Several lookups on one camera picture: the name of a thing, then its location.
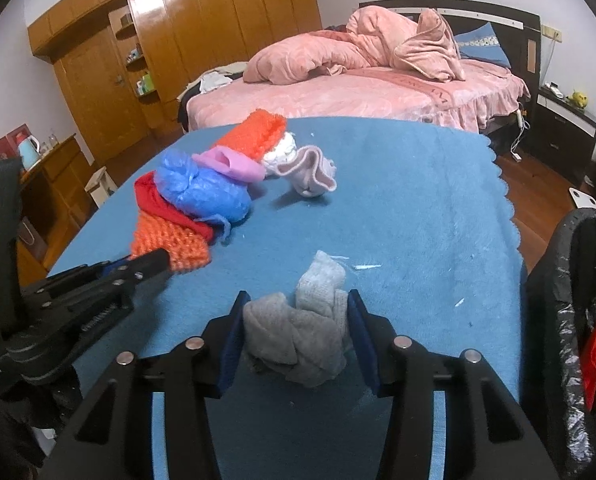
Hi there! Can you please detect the white tissue ball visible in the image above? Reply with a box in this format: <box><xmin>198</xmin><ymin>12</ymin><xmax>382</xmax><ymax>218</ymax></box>
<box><xmin>261</xmin><ymin>131</ymin><xmax>298</xmax><ymax>174</ymax></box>

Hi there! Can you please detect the red cloth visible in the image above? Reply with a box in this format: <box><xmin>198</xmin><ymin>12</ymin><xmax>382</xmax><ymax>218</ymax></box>
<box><xmin>133</xmin><ymin>171</ymin><xmax>214</xmax><ymax>242</ymax></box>

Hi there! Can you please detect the black lined trash bin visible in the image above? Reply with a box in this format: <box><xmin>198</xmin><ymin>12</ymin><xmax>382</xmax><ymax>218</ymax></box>
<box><xmin>520</xmin><ymin>208</ymin><xmax>596</xmax><ymax>479</ymax></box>

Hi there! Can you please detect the pink duvet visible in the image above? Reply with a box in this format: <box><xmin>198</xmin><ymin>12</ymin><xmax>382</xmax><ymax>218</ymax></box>
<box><xmin>243</xmin><ymin>6</ymin><xmax>466</xmax><ymax>86</ymax></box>

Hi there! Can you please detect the wooden side cabinet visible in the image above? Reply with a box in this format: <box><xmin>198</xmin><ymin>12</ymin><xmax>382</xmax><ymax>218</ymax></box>
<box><xmin>17</xmin><ymin>136</ymin><xmax>96</xmax><ymax>286</ymax></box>

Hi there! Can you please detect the bed with pink sheet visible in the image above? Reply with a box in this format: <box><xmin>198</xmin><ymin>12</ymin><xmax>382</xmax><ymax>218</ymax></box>
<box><xmin>183</xmin><ymin>60</ymin><xmax>531</xmax><ymax>133</ymax></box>

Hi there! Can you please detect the grey sock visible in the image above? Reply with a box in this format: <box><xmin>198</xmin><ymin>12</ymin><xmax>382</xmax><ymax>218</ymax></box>
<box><xmin>243</xmin><ymin>250</ymin><xmax>351</xmax><ymax>388</ymax></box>

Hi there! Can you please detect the yellow plush toy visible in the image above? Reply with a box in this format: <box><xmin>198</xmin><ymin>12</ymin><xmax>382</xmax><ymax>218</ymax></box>
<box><xmin>568</xmin><ymin>91</ymin><xmax>588</xmax><ymax>110</ymax></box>

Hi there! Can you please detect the small white stool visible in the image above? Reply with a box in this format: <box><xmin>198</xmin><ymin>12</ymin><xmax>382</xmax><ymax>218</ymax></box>
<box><xmin>84</xmin><ymin>166</ymin><xmax>118</xmax><ymax>208</ymax></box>

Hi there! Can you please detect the clothes pile on bed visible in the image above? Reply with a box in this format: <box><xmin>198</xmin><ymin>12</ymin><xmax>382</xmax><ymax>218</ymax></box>
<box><xmin>176</xmin><ymin>62</ymin><xmax>247</xmax><ymax>102</ymax></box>

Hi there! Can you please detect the white bathroom scale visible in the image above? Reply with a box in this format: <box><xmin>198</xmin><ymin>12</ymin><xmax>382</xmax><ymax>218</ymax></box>
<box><xmin>569</xmin><ymin>188</ymin><xmax>596</xmax><ymax>209</ymax></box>

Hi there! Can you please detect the blue kettle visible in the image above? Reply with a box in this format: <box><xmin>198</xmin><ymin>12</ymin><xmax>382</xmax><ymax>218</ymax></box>
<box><xmin>16</xmin><ymin>132</ymin><xmax>41</xmax><ymax>171</ymax></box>

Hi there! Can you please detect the blue pillow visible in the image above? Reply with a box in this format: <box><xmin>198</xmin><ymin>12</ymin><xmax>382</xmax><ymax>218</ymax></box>
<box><xmin>455</xmin><ymin>23</ymin><xmax>511</xmax><ymax>68</ymax></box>

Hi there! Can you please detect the blue plastic bag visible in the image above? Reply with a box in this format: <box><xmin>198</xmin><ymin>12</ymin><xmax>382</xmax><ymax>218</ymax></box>
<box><xmin>153</xmin><ymin>150</ymin><xmax>251</xmax><ymax>242</ymax></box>

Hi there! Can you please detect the pink cloth pouch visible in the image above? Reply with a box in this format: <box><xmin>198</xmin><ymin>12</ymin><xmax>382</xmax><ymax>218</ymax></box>
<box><xmin>191</xmin><ymin>145</ymin><xmax>266</xmax><ymax>184</ymax></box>

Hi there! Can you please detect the wooden wardrobe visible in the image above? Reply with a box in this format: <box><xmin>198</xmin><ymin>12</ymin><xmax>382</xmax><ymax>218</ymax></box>
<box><xmin>27</xmin><ymin>0</ymin><xmax>322</xmax><ymax>164</ymax></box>

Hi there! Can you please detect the black headboard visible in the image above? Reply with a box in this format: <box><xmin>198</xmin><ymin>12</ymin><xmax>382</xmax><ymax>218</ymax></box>
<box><xmin>359</xmin><ymin>0</ymin><xmax>540</xmax><ymax>96</ymax></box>

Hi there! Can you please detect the orange foam net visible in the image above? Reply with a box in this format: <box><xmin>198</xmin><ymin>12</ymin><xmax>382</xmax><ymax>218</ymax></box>
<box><xmin>213</xmin><ymin>108</ymin><xmax>287</xmax><ymax>162</ymax></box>
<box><xmin>130</xmin><ymin>211</ymin><xmax>211</xmax><ymax>273</ymax></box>

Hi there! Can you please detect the mauve crumpled sock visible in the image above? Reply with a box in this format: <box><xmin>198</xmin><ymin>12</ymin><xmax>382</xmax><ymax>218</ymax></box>
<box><xmin>275</xmin><ymin>145</ymin><xmax>337</xmax><ymax>198</ymax></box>

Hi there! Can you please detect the red plastic bag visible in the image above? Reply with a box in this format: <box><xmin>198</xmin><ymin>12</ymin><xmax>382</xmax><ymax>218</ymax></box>
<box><xmin>580</xmin><ymin>323</ymin><xmax>596</xmax><ymax>412</ymax></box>

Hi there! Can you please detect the black nightstand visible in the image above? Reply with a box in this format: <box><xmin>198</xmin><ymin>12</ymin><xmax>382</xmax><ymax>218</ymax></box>
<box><xmin>520</xmin><ymin>88</ymin><xmax>596</xmax><ymax>185</ymax></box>

